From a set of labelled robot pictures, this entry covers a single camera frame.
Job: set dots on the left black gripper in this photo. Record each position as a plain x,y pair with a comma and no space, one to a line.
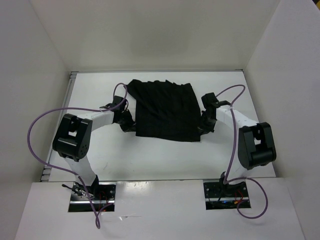
130,126

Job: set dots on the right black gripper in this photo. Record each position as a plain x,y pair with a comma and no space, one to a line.
204,129

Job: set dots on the black skirt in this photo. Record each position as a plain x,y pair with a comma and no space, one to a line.
165,110

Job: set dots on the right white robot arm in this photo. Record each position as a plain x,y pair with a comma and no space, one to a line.
253,142

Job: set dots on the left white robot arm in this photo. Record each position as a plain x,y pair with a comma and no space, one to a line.
73,136

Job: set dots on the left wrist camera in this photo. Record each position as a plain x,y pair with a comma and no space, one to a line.
119,103

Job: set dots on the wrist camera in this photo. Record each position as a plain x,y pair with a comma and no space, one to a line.
119,103
209,100

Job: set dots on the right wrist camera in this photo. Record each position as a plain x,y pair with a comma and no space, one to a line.
209,100

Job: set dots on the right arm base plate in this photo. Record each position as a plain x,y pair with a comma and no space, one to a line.
225,197

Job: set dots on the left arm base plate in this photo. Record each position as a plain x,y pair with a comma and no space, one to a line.
103,201

